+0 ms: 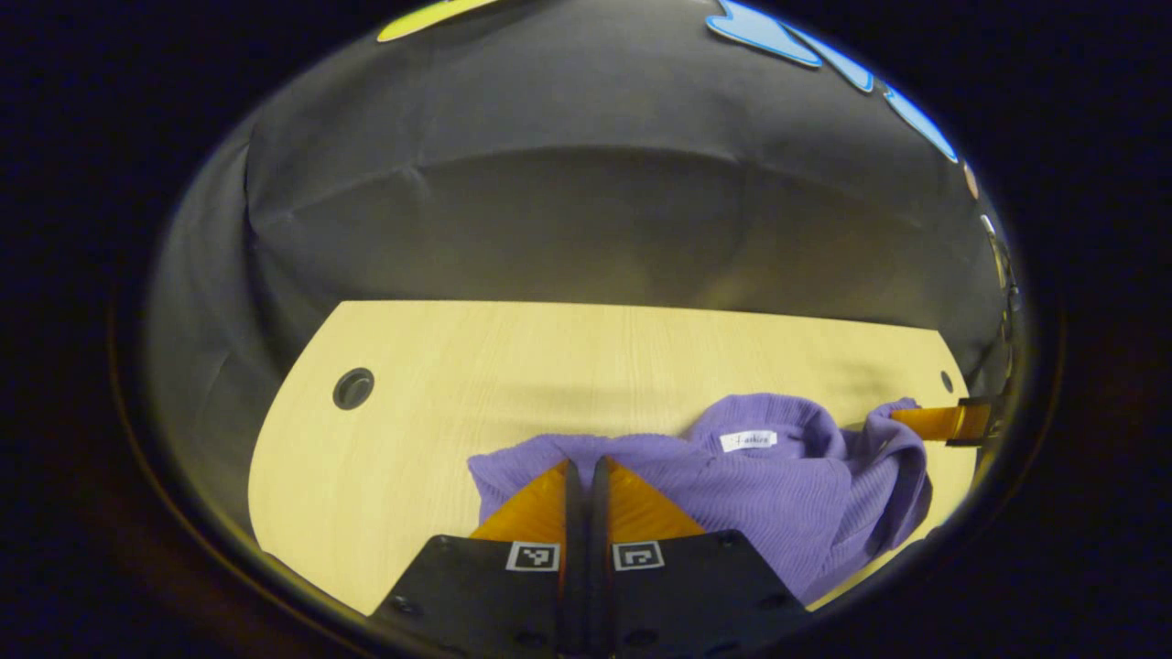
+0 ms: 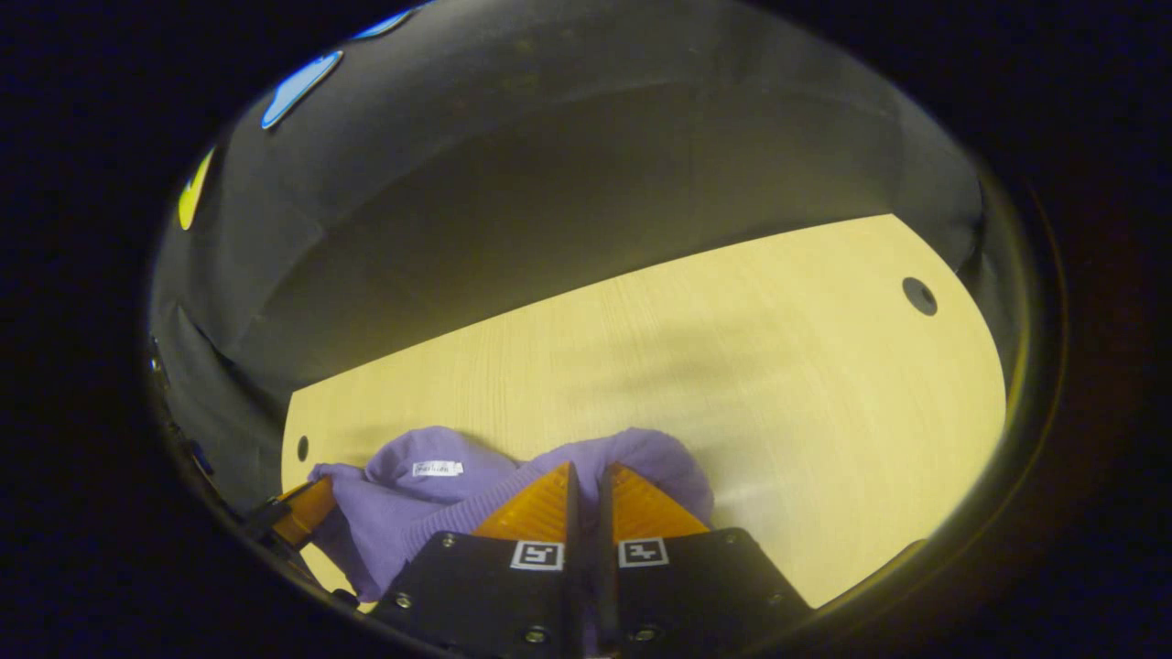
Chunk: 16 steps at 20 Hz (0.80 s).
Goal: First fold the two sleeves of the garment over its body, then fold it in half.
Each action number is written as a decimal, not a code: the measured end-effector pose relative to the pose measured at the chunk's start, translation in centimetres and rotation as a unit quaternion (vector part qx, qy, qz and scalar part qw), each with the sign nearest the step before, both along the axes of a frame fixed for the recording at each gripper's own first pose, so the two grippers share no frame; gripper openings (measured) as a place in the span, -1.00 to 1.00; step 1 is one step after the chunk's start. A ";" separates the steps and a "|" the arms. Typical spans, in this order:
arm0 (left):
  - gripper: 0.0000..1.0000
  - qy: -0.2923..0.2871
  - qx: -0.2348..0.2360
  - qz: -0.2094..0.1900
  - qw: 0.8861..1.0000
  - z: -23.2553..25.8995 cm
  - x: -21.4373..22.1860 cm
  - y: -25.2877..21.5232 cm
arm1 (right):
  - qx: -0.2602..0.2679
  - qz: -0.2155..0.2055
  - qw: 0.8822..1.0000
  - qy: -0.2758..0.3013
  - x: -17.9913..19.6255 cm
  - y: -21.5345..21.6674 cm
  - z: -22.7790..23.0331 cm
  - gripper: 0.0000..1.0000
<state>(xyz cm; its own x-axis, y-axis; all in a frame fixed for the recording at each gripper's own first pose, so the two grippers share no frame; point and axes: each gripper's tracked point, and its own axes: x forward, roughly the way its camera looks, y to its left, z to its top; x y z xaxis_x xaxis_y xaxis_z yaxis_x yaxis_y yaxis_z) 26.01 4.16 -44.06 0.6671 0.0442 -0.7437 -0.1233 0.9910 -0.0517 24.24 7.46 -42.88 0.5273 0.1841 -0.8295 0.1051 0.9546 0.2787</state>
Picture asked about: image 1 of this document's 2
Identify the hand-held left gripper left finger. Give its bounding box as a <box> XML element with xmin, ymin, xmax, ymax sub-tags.
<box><xmin>366</xmin><ymin>458</ymin><xmax>584</xmax><ymax>658</ymax></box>

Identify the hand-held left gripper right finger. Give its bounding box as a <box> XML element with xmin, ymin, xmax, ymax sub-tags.
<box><xmin>586</xmin><ymin>456</ymin><xmax>811</xmax><ymax>658</ymax></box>

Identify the purple button shirt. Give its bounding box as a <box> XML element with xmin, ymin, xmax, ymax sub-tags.
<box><xmin>467</xmin><ymin>394</ymin><xmax>935</xmax><ymax>605</ymax></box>

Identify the black backdrop cloth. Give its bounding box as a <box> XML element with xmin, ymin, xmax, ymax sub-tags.
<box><xmin>142</xmin><ymin>0</ymin><xmax>1022</xmax><ymax>541</ymax></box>

